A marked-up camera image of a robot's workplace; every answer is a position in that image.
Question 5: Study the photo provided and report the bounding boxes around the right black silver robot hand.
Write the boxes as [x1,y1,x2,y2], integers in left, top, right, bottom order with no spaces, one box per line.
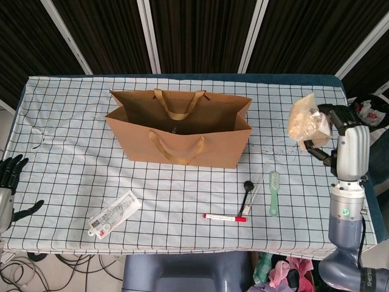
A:
[303,103,371,180]

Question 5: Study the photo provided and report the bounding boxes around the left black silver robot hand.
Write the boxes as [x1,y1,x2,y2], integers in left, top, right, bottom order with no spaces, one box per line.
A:
[0,154,45,232]

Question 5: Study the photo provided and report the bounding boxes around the clear bag of beige flakes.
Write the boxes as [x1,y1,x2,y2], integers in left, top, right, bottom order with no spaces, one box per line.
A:
[287,93,334,151]

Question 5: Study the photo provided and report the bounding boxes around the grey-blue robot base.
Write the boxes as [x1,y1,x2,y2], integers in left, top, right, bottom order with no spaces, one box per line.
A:
[122,251,253,292]

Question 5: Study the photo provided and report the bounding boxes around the brown paper bag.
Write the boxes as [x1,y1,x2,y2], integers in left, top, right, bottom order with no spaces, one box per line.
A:
[105,88,253,170]

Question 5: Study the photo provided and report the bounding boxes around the packaged ruler set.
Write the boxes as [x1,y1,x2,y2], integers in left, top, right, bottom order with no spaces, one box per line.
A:
[88,190,143,240]

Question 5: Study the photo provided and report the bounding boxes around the black plastic spoon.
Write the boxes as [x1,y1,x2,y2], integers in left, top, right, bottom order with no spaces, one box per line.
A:
[238,180,255,215]

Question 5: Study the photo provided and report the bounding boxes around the white black checkered tablecloth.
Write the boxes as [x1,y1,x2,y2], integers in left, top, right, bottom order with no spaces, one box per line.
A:
[0,75,379,262]

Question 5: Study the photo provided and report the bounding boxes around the clear test tube with cork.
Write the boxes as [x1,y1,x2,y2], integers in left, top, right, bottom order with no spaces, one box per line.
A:
[242,162,272,215]

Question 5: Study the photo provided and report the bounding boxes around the pink cloth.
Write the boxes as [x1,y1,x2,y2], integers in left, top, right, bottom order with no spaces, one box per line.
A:
[269,257,314,288]

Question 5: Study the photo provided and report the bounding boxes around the red white marker pen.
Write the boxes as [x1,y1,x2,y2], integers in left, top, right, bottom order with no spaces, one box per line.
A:
[202,213,247,223]

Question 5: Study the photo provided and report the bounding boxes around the light green patterned cloth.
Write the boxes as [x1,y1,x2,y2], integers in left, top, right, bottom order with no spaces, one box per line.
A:
[253,251,274,283]

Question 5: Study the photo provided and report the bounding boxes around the green handled brush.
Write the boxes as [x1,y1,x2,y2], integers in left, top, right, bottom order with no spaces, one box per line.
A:
[269,170,281,217]

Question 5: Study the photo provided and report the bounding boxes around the black floor cables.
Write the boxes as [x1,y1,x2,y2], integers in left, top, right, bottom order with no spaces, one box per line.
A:
[0,251,125,292]

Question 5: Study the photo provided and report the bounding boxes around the white partition post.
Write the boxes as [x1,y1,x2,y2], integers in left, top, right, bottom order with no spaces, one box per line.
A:
[334,12,389,78]
[136,0,162,74]
[45,0,94,75]
[238,0,270,74]

